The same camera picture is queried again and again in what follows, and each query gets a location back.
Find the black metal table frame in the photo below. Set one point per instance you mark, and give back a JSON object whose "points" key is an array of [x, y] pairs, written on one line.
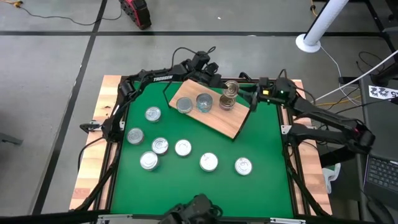
{"points": [[109, 186]]}

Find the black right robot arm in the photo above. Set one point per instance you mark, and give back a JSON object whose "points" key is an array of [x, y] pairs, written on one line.
{"points": [[326, 116]]}

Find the red black tool case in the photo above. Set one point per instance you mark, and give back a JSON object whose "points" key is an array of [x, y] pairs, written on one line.
{"points": [[135, 12]]}

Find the white pole round base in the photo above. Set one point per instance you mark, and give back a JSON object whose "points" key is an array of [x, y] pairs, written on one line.
{"points": [[323, 21]]}

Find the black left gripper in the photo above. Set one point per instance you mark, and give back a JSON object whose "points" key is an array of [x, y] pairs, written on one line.
{"points": [[206, 71]]}

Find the black clamp hook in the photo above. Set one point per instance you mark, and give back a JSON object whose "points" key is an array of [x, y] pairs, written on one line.
{"points": [[245, 76]]}

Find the white green label can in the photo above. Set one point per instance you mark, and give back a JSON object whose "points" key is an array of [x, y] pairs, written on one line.
{"points": [[149, 160], [184, 104]]}

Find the blue label tuna can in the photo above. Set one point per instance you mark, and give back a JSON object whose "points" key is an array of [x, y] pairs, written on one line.
{"points": [[204, 101], [152, 114]]}

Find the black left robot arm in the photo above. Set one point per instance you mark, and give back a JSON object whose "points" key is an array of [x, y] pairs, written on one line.
{"points": [[161, 77]]}

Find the black mechanical device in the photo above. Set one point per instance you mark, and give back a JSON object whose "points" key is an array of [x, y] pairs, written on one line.
{"points": [[196, 208]]}

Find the black laptop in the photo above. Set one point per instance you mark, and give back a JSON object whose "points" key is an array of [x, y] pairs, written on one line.
{"points": [[382, 174]]}

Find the wooden shelf black metal frame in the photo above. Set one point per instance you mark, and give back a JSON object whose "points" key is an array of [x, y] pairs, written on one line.
{"points": [[217, 119]]}

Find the grey-green albacore tuna can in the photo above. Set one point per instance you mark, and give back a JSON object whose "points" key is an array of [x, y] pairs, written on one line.
{"points": [[135, 136], [243, 166]]}

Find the white plastic bag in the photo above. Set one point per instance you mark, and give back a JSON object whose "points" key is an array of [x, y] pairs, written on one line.
{"points": [[331, 177]]}

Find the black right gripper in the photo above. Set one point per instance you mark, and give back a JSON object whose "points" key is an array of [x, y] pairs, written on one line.
{"points": [[265, 93]]}

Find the green table mat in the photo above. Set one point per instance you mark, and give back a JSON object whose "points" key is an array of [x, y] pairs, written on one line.
{"points": [[186, 186]]}

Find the grey floor bracket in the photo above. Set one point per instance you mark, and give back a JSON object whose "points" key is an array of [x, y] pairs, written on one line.
{"points": [[9, 139]]}

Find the white paper black pattern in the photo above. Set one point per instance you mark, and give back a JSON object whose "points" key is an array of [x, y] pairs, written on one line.
{"points": [[381, 92]]}

